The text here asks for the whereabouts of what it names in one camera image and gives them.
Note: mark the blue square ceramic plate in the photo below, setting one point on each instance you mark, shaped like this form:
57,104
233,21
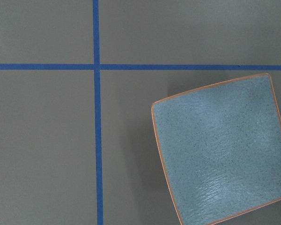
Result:
220,148

